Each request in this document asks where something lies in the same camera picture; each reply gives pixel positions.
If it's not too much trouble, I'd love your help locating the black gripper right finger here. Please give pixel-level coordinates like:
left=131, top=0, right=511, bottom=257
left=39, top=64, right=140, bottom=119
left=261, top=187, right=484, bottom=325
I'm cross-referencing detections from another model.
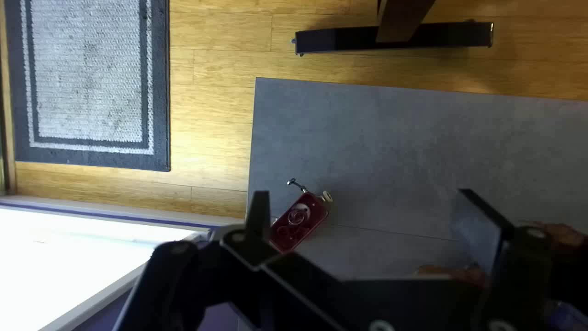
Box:
left=458, top=187, right=557, bottom=331

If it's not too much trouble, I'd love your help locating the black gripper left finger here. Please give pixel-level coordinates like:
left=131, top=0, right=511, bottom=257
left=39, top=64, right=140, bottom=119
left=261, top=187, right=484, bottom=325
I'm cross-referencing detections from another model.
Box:
left=221, top=189, right=276, bottom=268

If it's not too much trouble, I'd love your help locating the red toy wagon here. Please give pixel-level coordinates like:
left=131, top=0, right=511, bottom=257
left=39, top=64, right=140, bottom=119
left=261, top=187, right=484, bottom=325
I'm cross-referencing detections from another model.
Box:
left=267, top=176, right=337, bottom=253

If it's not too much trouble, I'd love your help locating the grey concrete-look cabinet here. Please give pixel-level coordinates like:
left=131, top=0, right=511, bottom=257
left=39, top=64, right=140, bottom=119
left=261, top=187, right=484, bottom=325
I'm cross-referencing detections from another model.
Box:
left=247, top=75, right=588, bottom=285

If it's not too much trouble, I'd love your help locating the black metal base bar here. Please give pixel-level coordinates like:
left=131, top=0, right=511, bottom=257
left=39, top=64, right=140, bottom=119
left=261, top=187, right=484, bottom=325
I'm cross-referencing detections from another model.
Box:
left=291, top=20, right=496, bottom=57

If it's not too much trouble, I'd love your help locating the grey bordered floor rug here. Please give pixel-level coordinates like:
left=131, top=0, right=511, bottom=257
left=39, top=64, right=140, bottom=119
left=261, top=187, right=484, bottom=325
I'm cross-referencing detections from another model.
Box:
left=4, top=0, right=173, bottom=172

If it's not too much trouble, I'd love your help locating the brown wooden post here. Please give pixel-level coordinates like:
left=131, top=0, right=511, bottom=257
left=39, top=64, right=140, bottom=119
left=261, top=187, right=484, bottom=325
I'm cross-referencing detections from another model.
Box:
left=373, top=0, right=440, bottom=46

